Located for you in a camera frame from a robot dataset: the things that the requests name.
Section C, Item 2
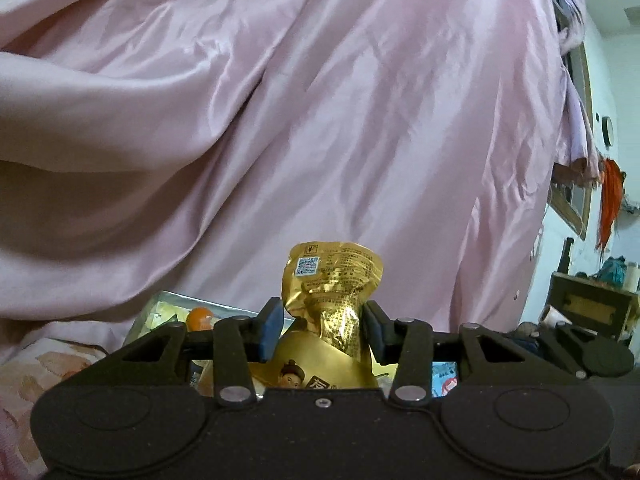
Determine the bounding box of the teal yarn bundle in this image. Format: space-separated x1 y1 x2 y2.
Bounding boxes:
596 256 629 284

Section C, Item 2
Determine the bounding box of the dark wooden side table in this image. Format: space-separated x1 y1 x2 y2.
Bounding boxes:
546 271 640 343

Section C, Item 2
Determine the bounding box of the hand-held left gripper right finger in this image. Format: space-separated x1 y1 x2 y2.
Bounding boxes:
361 301 586 407

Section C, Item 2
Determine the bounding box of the pink satin blanket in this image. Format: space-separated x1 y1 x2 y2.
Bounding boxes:
0 0 601 356

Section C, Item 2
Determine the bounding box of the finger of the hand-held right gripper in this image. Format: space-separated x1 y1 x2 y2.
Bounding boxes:
537 322 636 380

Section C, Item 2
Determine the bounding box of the orange ball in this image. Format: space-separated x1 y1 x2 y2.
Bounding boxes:
186 307 219 332

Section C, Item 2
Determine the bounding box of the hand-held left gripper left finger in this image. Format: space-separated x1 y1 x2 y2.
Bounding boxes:
60 297 285 407

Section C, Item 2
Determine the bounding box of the gold foil snack packet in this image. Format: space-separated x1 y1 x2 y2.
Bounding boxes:
248 241 385 392

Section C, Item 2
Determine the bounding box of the orange tassel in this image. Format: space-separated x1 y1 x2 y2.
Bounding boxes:
596 157 627 253

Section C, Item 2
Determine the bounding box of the wooden frame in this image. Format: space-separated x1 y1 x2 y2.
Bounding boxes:
549 42 595 241

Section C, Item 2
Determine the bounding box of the light blue snack packet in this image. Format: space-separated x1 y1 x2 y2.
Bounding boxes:
431 360 462 397

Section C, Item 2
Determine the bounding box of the floral bed sheet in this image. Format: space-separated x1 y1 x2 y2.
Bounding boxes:
0 337 108 476

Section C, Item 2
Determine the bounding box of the grey rectangular tray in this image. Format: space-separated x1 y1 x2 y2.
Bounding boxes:
124 290 262 348

